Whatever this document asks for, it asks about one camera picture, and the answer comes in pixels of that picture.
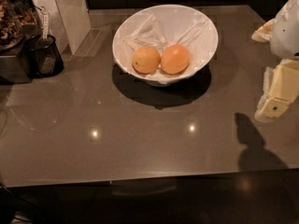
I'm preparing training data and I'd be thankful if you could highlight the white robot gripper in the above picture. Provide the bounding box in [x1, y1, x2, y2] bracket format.
[251, 0, 299, 123]

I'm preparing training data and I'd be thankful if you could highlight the orange fruit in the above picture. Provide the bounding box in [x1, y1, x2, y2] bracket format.
[132, 46, 161, 74]
[161, 45, 191, 75]

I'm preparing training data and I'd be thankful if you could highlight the white bowl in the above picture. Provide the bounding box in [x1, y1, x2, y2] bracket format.
[111, 4, 220, 88]

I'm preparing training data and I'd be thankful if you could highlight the white paper napkin liner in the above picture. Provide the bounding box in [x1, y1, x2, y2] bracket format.
[122, 13, 210, 82]

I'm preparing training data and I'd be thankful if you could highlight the white pillar panel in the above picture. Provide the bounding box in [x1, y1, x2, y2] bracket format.
[32, 0, 91, 55]

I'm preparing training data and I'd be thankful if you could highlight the black glass jar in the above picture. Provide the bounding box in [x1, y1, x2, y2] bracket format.
[25, 35, 64, 77]

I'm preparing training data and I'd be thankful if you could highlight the white paper tag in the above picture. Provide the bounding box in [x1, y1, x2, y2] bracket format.
[41, 7, 50, 40]

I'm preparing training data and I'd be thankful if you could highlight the tray of dried food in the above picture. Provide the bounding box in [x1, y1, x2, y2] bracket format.
[0, 0, 37, 51]

